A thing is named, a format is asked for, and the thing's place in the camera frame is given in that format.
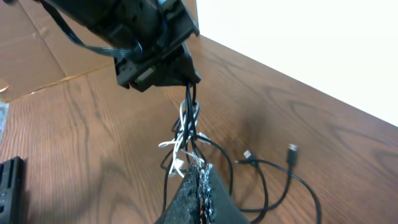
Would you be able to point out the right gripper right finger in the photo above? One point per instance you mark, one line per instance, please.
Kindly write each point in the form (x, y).
(219, 208)

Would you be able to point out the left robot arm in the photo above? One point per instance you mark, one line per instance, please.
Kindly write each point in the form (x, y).
(145, 38)

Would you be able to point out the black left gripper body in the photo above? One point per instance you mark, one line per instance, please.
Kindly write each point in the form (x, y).
(173, 65)

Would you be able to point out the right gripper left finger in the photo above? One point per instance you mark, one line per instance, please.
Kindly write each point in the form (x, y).
(185, 206)

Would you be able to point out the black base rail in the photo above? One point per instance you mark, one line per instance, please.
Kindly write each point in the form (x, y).
(11, 188)

